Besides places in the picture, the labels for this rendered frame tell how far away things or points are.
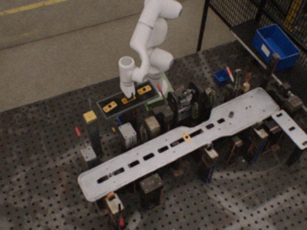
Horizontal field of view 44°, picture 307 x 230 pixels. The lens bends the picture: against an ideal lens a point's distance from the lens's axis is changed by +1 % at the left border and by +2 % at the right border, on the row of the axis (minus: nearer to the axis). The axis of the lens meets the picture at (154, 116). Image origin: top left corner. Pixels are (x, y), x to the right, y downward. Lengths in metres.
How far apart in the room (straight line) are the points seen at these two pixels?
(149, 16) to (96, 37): 2.30
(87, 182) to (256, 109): 1.18
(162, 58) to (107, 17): 2.20
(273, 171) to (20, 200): 1.68
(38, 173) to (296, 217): 1.69
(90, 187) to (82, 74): 1.98
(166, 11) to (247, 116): 0.87
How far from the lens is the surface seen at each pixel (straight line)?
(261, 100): 2.64
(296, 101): 2.63
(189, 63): 3.17
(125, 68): 2.04
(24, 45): 4.42
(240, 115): 2.53
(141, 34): 2.08
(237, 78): 2.52
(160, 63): 2.47
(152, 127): 2.31
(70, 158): 2.68
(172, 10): 2.21
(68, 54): 4.22
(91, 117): 2.27
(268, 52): 2.77
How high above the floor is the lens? 3.04
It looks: 56 degrees down
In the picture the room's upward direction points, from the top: 2 degrees clockwise
